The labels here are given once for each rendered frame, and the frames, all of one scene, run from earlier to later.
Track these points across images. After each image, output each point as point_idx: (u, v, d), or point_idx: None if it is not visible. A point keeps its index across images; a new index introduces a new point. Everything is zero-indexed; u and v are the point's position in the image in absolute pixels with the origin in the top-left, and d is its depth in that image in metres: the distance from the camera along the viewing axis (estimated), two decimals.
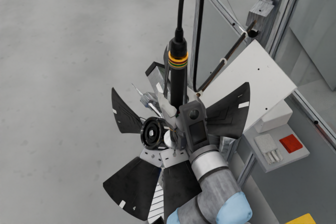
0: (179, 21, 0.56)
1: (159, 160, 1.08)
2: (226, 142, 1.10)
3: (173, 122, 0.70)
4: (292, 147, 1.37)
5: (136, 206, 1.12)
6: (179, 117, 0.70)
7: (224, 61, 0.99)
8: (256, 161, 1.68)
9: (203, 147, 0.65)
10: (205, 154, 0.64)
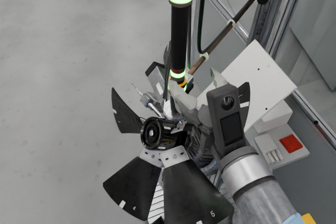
0: None
1: (159, 160, 1.08)
2: None
3: (195, 116, 0.52)
4: (292, 147, 1.37)
5: (136, 206, 1.12)
6: (202, 109, 0.53)
7: (232, 23, 0.86)
8: None
9: (238, 149, 0.47)
10: (243, 159, 0.46)
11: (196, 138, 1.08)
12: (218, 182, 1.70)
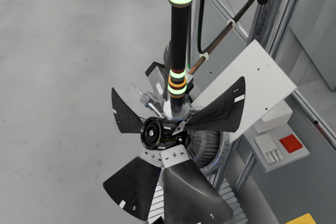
0: None
1: None
2: (226, 142, 1.10)
3: None
4: (292, 147, 1.37)
5: (120, 122, 1.30)
6: None
7: (232, 23, 0.86)
8: (256, 161, 1.68)
9: None
10: None
11: (196, 138, 1.08)
12: (218, 182, 1.70)
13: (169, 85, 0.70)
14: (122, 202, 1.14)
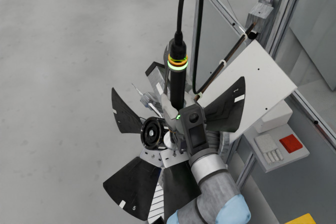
0: (178, 25, 0.57)
1: None
2: (226, 142, 1.10)
3: (173, 124, 0.71)
4: (292, 147, 1.37)
5: (120, 122, 1.30)
6: (179, 120, 0.71)
7: (224, 63, 0.99)
8: (256, 161, 1.68)
9: (202, 150, 0.66)
10: (205, 157, 0.64)
11: None
12: None
13: None
14: (122, 202, 1.14)
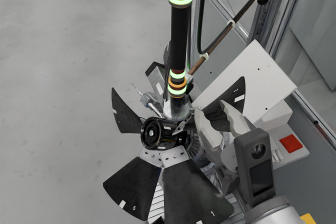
0: None
1: None
2: (226, 142, 1.10)
3: (218, 156, 0.47)
4: (292, 147, 1.37)
5: (120, 122, 1.30)
6: (226, 150, 0.48)
7: (232, 23, 0.87)
8: None
9: (269, 201, 0.42)
10: (275, 213, 0.41)
11: (196, 138, 1.08)
12: None
13: (169, 86, 0.70)
14: (122, 202, 1.14)
